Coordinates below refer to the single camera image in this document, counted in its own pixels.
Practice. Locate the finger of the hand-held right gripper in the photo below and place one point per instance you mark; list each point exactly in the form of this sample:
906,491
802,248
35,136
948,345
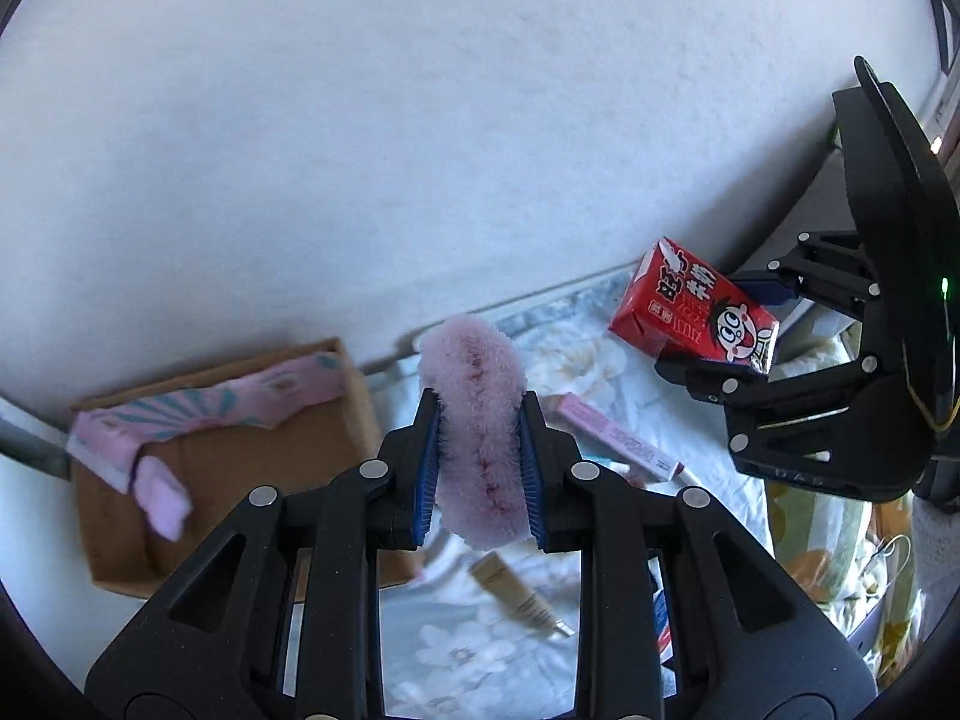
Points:
765,286
795,397

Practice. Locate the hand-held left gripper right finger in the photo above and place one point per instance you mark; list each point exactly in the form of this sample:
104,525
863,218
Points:
531,472

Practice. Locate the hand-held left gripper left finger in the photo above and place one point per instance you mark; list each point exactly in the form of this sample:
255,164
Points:
426,469

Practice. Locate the red milk carton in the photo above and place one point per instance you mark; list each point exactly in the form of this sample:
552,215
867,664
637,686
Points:
675,304

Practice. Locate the long pink cosmetic box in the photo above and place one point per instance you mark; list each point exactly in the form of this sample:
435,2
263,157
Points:
615,435

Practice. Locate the brown cardboard box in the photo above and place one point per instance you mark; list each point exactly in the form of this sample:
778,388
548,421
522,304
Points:
262,457

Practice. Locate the beige cosmetic tube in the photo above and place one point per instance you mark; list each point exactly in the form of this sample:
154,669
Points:
517,589

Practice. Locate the yellow green floral quilt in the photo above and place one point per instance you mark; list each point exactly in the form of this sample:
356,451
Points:
817,532

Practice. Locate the pale blue floral bedsheet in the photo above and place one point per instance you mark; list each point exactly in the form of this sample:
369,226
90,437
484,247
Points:
465,660

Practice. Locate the red blue white tube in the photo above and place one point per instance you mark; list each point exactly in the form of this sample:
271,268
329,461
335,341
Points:
661,622

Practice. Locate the grey cloth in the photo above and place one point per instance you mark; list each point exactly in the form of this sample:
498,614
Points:
937,555

